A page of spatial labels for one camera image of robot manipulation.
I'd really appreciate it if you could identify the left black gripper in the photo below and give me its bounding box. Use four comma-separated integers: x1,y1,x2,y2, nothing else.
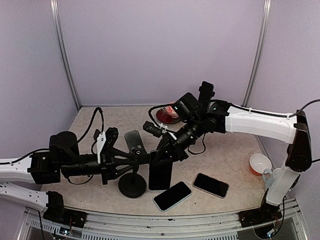
60,148,138,186

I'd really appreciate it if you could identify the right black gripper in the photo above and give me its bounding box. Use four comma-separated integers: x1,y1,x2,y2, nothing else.
151,115,204,165

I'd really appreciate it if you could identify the black pole stand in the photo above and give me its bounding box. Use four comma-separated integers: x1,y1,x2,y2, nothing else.
118,153,149,199

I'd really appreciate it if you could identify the phone black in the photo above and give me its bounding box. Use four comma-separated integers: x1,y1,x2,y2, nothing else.
198,81,215,102

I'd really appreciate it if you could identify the phone blue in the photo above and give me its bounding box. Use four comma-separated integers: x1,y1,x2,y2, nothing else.
148,150,173,191
153,181,192,212

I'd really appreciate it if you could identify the black pole stand clamp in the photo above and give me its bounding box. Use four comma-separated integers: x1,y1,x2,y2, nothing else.
198,86,215,101

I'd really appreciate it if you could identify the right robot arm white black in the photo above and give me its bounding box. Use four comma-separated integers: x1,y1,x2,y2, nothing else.
150,92,313,222

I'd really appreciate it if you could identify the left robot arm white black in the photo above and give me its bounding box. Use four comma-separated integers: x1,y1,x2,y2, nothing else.
0,131,139,223

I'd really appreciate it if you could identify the middle folding phone stand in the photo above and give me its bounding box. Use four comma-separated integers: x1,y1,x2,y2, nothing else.
124,130,147,155

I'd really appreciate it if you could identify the phone lower right pink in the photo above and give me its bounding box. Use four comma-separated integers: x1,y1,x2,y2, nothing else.
193,173,229,199

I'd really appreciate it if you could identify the red saucer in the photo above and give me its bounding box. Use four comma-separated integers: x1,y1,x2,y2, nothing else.
156,108,181,125

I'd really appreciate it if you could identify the red patterned teacup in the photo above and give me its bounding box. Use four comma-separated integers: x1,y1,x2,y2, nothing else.
164,102,179,119

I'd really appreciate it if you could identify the orange white bowl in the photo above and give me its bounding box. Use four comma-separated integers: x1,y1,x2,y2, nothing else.
249,153,272,176

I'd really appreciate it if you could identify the light blue mug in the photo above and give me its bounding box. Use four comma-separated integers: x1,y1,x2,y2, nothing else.
262,168,274,190

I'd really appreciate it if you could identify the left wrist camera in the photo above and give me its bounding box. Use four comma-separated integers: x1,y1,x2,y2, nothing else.
93,127,119,164

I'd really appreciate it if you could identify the front aluminium rail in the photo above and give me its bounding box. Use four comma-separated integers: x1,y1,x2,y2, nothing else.
15,199,309,240

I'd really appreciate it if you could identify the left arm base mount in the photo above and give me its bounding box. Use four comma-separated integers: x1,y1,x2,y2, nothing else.
43,191,87,229

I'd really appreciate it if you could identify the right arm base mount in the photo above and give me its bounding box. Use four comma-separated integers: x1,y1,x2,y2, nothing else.
238,199,283,228

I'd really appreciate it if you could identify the left aluminium frame post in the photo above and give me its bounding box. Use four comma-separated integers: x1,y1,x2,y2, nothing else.
49,0,82,111

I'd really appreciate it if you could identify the aluminium frame post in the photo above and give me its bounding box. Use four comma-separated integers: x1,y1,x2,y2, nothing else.
242,0,272,107
49,0,82,111

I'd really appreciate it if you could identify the right aluminium frame post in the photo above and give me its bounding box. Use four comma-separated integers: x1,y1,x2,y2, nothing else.
242,0,272,107

